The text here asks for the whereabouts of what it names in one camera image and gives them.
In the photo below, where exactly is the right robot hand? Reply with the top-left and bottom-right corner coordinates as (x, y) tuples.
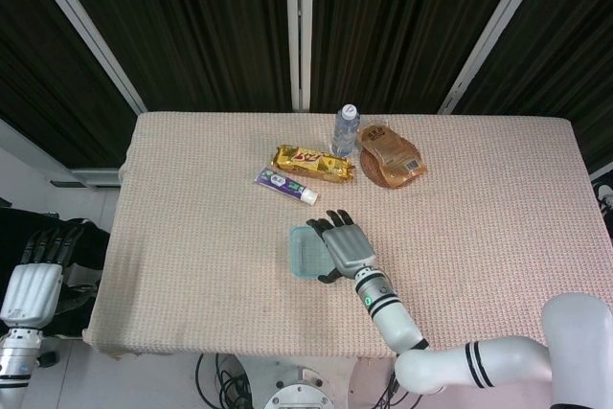
(306, 209), (378, 284)

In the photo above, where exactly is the translucent blue lid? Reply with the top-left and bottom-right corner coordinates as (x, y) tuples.
(289, 225), (336, 282)

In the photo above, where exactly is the clear plastic water bottle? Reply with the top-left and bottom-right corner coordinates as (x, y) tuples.
(331, 102), (360, 158)

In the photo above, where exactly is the purple white toothpaste tube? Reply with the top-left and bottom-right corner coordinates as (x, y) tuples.
(252, 167), (319, 206)

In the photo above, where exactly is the clear plastic container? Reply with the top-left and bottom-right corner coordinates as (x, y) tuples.
(289, 225), (336, 282)

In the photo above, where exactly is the brown kraft snack pouch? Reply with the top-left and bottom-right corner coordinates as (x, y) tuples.
(357, 124), (427, 189)

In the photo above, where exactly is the gold biscuit pack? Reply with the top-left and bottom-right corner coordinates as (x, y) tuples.
(271, 144), (356, 184)

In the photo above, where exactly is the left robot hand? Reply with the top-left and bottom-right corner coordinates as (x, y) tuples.
(0, 228), (74, 333)

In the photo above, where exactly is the dark pleated curtain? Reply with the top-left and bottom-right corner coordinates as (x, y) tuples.
(0, 0), (129, 171)
(47, 0), (294, 113)
(308, 0), (532, 116)
(449, 0), (613, 174)

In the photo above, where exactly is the white frame post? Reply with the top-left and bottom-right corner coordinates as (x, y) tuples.
(18, 0), (148, 114)
(284, 0), (313, 113)
(438, 0), (560, 116)

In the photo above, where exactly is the black cable bundle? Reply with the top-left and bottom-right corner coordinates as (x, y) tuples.
(194, 352), (262, 409)

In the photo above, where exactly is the beige waffle-weave tablecloth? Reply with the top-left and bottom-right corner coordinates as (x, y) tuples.
(83, 110), (613, 363)

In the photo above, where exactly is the grey wall ledge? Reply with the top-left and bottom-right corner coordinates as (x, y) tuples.
(47, 165), (125, 191)

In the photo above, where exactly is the round woven brown coaster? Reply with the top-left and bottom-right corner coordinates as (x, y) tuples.
(359, 146), (418, 190)

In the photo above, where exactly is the round white robot base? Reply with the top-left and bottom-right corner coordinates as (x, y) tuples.
(262, 364), (356, 409)

